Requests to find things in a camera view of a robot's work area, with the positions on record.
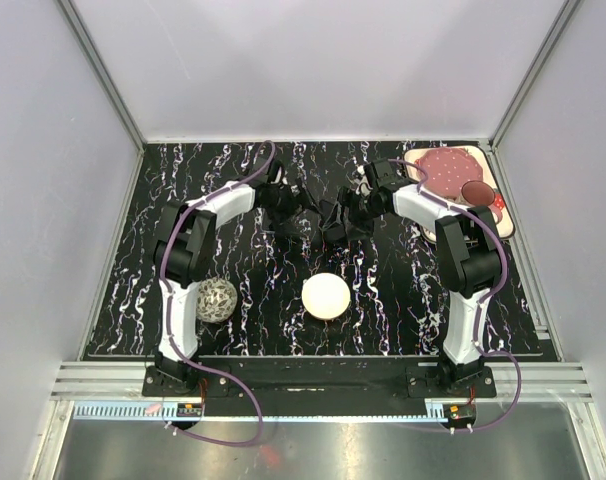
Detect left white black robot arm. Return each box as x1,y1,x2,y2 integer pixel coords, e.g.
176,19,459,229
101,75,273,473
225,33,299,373
150,172,319,396

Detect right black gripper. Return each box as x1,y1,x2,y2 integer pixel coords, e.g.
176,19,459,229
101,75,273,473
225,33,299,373
323,187,386,243

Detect white round lid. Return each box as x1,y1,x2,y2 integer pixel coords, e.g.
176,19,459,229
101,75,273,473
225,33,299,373
301,273,351,321

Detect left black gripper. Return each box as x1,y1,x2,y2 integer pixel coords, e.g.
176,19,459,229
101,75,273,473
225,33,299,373
265,177,323,236

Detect aluminium frame rail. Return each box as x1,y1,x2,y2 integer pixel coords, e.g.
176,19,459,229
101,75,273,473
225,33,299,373
51,361,591,401

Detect leaf patterned round bowl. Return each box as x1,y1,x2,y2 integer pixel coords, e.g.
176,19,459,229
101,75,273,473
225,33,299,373
196,277,238,324

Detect small controller board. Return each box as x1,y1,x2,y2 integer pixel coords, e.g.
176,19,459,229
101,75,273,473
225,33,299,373
445,403,476,423
176,401,204,418

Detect left small controller board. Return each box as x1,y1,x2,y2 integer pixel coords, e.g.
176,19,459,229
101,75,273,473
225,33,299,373
176,401,204,418

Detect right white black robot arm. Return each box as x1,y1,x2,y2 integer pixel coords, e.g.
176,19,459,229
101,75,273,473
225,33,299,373
318,160,508,397

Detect right small controller board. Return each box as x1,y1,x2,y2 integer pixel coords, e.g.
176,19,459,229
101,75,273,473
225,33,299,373
445,403,476,423

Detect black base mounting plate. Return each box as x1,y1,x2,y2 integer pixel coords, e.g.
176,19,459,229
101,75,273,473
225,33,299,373
142,356,497,400

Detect pink polka dot plate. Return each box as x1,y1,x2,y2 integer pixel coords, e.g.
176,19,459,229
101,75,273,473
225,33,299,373
414,147,483,200

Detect strawberry print cream tray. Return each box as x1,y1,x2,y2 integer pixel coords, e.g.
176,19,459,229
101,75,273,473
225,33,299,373
403,145,514,239

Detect pink ghost pattern mug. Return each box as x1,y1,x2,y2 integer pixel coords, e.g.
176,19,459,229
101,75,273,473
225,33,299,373
455,180,503,223

